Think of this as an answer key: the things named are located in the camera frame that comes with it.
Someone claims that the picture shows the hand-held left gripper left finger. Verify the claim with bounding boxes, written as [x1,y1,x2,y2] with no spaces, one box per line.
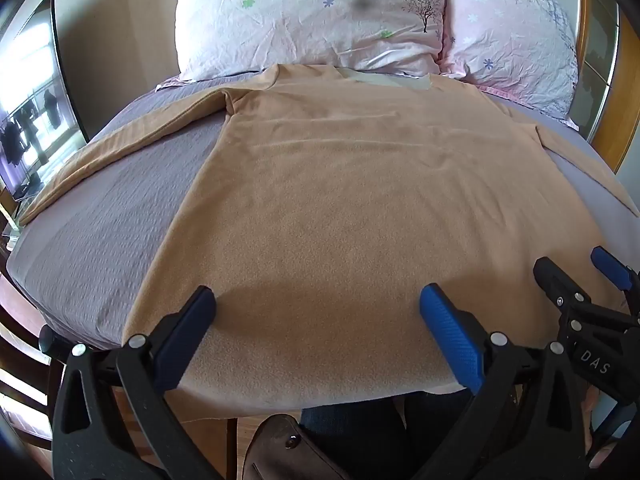
[52,286,217,480]

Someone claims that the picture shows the person's right hand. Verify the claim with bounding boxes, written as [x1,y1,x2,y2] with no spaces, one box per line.
[583,384,622,468]

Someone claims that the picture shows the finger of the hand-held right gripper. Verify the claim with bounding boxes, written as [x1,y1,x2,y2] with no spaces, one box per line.
[533,257,592,312]
[590,246,640,307]

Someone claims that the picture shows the white floral pillow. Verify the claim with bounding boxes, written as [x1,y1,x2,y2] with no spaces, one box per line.
[174,0,447,84]

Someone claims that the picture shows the glass side stand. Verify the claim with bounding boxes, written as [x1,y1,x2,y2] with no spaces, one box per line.
[0,200,32,253]

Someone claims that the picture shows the purple bed sheet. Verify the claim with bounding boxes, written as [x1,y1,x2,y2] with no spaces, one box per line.
[5,76,640,352]

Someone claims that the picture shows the dark framed screen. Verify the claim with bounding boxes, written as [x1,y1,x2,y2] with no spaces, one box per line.
[0,0,92,203]

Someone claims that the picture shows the wooden bed headboard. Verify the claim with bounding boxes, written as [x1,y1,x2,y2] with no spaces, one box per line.
[510,0,640,173]

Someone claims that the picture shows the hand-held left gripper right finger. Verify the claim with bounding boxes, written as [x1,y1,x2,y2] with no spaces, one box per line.
[415,283,587,480]

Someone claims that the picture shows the person's legs in jeans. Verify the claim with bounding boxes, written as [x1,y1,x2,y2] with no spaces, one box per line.
[299,391,473,480]

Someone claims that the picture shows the tan long-sleeve shirt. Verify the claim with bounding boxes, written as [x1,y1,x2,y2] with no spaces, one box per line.
[19,63,640,409]

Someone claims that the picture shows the dark wooden chair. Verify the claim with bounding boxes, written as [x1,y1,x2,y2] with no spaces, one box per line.
[0,270,67,463]

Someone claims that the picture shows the pink floral pillow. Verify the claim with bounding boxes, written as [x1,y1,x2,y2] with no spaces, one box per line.
[437,0,582,132]

